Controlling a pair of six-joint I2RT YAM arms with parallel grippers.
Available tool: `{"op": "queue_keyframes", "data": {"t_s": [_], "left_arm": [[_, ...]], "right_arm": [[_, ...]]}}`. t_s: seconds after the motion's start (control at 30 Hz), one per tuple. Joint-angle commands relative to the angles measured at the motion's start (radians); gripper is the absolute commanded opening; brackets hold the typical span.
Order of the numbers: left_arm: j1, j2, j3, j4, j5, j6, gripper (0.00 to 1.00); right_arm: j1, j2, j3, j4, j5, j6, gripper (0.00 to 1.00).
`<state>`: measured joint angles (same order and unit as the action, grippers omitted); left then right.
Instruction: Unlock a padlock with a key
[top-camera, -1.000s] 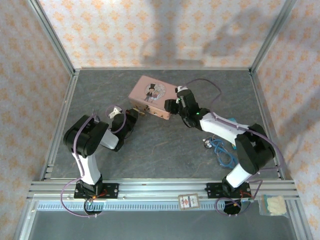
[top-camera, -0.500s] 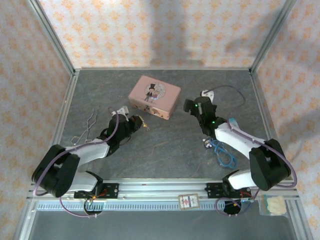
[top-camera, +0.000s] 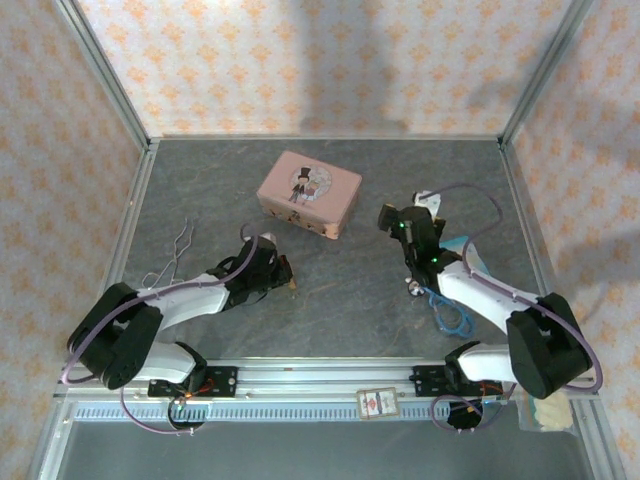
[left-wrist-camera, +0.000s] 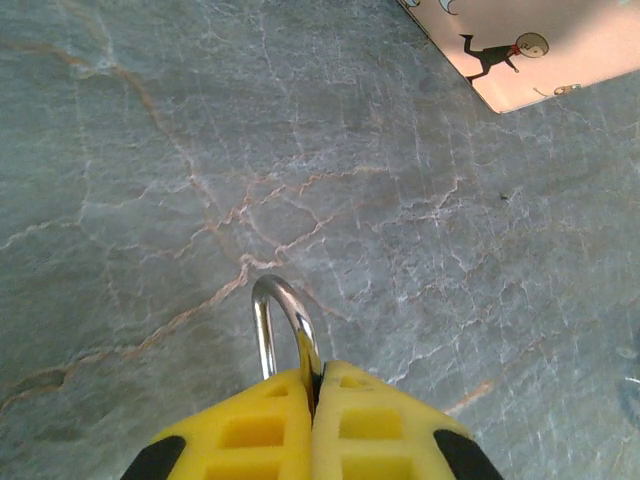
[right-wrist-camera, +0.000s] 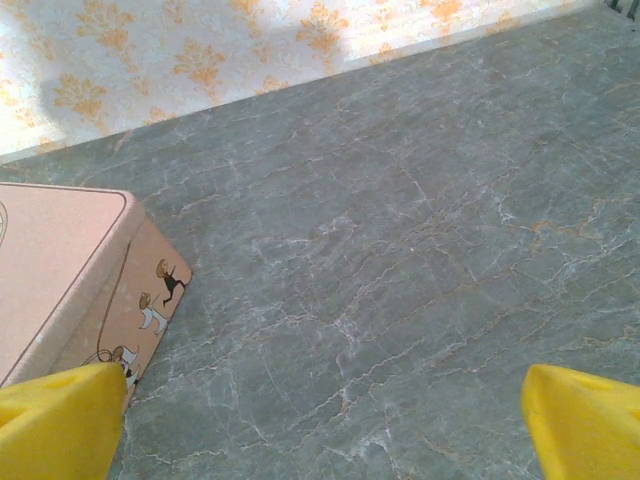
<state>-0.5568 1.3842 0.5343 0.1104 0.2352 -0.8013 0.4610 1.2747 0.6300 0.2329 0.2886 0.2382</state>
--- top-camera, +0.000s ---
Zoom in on slotted grey cable duct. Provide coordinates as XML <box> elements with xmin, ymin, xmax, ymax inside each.
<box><xmin>73</xmin><ymin>401</ymin><xmax>507</xmax><ymax>422</ymax></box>

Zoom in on aluminium frame post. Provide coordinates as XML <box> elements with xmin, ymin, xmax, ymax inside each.
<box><xmin>53</xmin><ymin>0</ymin><xmax>152</xmax><ymax>152</ymax></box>
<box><xmin>498</xmin><ymin>0</ymin><xmax>595</xmax><ymax>147</ymax></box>

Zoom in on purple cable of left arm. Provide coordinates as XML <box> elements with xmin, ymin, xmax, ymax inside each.
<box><xmin>59</xmin><ymin>223</ymin><xmax>261</xmax><ymax>437</ymax></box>

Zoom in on thin aluminium frame rail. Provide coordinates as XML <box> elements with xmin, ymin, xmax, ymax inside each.
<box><xmin>148</xmin><ymin>132</ymin><xmax>504</xmax><ymax>144</ymax></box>

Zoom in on aluminium frame side rail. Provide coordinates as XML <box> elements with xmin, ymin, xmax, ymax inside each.
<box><xmin>498</xmin><ymin>141</ymin><xmax>587</xmax><ymax>362</ymax></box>
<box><xmin>79</xmin><ymin>141</ymin><xmax>160</xmax><ymax>362</ymax></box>

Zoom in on small framed printed card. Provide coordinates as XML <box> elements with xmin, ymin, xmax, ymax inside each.
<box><xmin>354</xmin><ymin>386</ymin><xmax>399</xmax><ymax>419</ymax></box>

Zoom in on coiled blue cable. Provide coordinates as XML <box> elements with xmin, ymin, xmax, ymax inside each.
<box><xmin>426</xmin><ymin>291</ymin><xmax>477</xmax><ymax>340</ymax></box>

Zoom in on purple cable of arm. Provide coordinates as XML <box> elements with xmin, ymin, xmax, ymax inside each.
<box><xmin>422</xmin><ymin>182</ymin><xmax>605</xmax><ymax>434</ymax></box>
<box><xmin>59</xmin><ymin>223</ymin><xmax>261</xmax><ymax>437</ymax></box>

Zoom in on aluminium frame cross rail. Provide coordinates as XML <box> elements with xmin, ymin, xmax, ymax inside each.
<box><xmin>54</xmin><ymin>356</ymin><xmax>599</xmax><ymax>401</ymax></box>

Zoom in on clear bag with white pieces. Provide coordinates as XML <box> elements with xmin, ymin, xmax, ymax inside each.
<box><xmin>518</xmin><ymin>391</ymin><xmax>574</xmax><ymax>433</ymax></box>

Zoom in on blue white paper packet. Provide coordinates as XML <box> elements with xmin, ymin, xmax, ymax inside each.
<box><xmin>439</xmin><ymin>236</ymin><xmax>489</xmax><ymax>274</ymax></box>

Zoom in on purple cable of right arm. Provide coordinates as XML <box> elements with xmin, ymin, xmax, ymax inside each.
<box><xmin>422</xmin><ymin>182</ymin><xmax>605</xmax><ymax>434</ymax></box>

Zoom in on pink tin box with couple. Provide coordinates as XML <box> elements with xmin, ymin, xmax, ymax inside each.
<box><xmin>255</xmin><ymin>150</ymin><xmax>363</xmax><ymax>241</ymax></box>

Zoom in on bent silver metal wire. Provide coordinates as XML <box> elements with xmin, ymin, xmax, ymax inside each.
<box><xmin>140</xmin><ymin>215</ymin><xmax>197</xmax><ymax>290</ymax></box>

